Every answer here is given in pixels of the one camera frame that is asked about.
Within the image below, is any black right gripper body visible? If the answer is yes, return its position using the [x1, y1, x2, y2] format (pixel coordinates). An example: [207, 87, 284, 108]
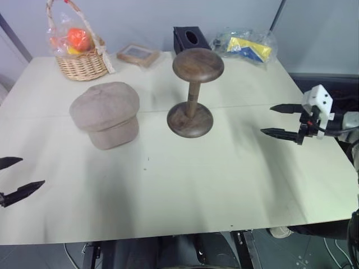
[299, 103, 324, 137]

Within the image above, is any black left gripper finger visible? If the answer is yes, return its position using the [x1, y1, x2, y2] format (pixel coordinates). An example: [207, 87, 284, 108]
[0, 180, 46, 208]
[0, 156, 24, 170]

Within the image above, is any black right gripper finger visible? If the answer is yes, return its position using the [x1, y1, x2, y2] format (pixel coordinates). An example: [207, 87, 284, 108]
[260, 123, 307, 146]
[269, 103, 304, 114]

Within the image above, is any dark wooden hat stand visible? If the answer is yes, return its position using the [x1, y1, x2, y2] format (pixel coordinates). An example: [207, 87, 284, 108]
[166, 48, 224, 139]

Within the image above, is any black equipment behind table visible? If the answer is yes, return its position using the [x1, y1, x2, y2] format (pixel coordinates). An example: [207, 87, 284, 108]
[288, 72, 359, 113]

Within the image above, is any yellow and blue package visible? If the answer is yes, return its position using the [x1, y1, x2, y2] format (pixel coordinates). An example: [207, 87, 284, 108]
[226, 36, 273, 63]

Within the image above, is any clear plastic bag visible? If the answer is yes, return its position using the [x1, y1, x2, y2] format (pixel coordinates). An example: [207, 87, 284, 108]
[210, 26, 278, 65]

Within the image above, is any white shoe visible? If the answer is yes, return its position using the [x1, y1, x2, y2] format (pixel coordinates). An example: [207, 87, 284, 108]
[269, 226, 293, 239]

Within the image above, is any dark trouser leg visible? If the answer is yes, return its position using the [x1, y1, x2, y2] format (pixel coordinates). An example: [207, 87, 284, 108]
[288, 219, 352, 239]

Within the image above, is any beige newsboy cap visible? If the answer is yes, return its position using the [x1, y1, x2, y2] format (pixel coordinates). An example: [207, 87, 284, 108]
[69, 81, 141, 151]

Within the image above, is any black tissue box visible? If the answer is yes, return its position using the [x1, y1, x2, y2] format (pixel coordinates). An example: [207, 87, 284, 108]
[172, 26, 212, 55]

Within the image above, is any clear plastic bag around fruit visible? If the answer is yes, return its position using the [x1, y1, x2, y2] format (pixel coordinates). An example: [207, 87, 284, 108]
[46, 12, 98, 57]

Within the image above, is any orange fruit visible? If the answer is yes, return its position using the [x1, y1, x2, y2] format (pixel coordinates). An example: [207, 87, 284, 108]
[67, 27, 91, 52]

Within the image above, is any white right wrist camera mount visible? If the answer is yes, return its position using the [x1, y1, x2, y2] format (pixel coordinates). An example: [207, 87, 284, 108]
[302, 84, 336, 140]

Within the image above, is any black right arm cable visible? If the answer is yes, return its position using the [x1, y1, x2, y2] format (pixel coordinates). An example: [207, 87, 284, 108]
[314, 124, 359, 135]

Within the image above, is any black table leg frame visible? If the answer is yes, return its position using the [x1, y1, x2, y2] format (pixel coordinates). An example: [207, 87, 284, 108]
[229, 229, 260, 269]
[82, 241, 102, 269]

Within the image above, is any wicker basket with handle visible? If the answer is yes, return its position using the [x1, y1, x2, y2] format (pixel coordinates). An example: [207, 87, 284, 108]
[45, 0, 116, 82]

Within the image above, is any small wooden picture frame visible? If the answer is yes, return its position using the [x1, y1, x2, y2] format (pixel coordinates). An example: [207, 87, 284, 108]
[116, 43, 161, 68]

